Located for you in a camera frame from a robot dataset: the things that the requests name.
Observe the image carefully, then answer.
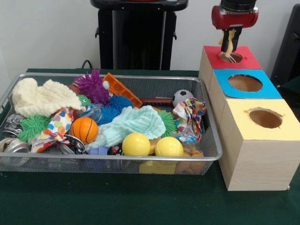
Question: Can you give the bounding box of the wooden box with three holes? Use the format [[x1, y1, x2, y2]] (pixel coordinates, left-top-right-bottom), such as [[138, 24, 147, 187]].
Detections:
[[198, 45, 300, 192]]

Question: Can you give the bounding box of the orange toy basketball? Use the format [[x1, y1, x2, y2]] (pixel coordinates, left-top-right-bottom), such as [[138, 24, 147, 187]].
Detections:
[[69, 117, 98, 145]]

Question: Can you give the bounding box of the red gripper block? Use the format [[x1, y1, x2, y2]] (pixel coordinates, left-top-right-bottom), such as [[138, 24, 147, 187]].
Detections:
[[211, 6, 259, 52]]

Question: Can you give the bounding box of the dark green tablecloth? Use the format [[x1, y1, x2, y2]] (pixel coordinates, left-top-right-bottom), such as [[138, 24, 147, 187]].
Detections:
[[0, 67, 300, 225]]

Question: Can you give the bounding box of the shallow mesh bin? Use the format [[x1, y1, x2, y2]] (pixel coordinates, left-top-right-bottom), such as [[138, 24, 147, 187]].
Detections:
[[0, 73, 223, 175]]

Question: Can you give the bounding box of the cream knitted cloth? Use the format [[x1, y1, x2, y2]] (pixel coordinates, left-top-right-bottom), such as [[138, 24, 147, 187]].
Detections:
[[11, 77, 83, 118]]

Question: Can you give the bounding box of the purple spiky toy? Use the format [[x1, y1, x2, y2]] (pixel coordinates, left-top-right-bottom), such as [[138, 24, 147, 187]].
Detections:
[[74, 68, 111, 105]]

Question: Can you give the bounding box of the colourful polka dot cloth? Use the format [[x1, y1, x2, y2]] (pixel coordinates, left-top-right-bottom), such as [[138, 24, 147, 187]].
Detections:
[[30, 107, 73, 153], [172, 97, 207, 143]]

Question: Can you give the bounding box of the mint green cloth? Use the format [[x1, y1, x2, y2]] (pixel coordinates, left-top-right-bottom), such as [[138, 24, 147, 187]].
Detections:
[[85, 105, 167, 152]]

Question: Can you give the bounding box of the smooth yellow ball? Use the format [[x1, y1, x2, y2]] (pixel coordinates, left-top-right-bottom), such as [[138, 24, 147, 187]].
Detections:
[[121, 133, 150, 157]]

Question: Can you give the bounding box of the orange toy brick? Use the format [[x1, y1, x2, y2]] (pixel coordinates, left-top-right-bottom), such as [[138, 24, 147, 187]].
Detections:
[[102, 72, 143, 108]]

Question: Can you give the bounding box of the yellow plush toy with string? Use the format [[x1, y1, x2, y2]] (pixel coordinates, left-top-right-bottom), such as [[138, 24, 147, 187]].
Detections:
[[217, 28, 237, 63]]

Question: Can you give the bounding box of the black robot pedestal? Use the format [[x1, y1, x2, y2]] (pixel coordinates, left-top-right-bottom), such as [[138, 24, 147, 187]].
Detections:
[[90, 0, 189, 70]]

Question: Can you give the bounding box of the small soccer ball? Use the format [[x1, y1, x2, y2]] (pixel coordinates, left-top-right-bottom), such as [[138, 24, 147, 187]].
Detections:
[[172, 90, 195, 107]]

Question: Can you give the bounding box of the black upright panel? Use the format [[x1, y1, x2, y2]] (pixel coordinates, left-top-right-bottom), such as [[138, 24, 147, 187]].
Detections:
[[270, 3, 300, 83]]

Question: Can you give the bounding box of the yellow tennis ball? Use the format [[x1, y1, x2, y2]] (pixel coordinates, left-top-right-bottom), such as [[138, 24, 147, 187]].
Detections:
[[154, 137, 184, 158]]

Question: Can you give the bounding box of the dark green cloth side table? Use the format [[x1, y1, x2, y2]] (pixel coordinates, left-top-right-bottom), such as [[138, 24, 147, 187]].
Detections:
[[280, 76, 300, 101]]

